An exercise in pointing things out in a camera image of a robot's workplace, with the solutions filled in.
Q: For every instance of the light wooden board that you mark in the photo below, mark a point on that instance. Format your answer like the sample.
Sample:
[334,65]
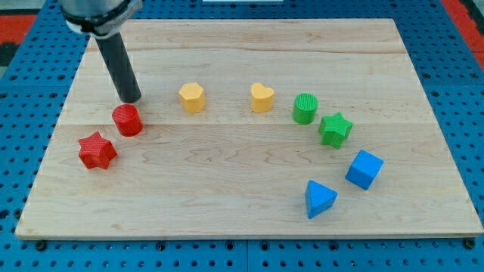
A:
[230,173]

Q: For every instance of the red star block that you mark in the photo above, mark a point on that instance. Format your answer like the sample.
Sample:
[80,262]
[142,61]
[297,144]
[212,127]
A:
[96,151]

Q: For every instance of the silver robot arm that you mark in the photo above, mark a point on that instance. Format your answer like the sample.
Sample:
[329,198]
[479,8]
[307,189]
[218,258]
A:
[103,20]

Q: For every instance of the red cylinder block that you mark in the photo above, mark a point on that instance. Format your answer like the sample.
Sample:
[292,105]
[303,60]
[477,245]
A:
[127,120]

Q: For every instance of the blue triangle block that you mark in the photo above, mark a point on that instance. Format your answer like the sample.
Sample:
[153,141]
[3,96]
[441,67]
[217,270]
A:
[318,198]

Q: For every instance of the green cylinder block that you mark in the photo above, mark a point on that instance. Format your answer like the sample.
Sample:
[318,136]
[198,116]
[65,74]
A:
[304,108]

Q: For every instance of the green star block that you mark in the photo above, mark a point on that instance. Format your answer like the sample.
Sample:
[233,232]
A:
[334,130]

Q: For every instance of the yellow heart block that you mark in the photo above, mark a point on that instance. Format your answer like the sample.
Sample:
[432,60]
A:
[262,98]

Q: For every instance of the blue cube block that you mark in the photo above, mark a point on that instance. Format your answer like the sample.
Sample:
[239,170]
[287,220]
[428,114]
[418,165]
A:
[364,169]

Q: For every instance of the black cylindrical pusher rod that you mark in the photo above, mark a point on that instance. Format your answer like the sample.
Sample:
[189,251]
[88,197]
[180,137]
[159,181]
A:
[119,67]

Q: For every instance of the yellow hexagon block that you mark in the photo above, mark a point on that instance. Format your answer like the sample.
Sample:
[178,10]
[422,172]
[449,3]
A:
[192,97]

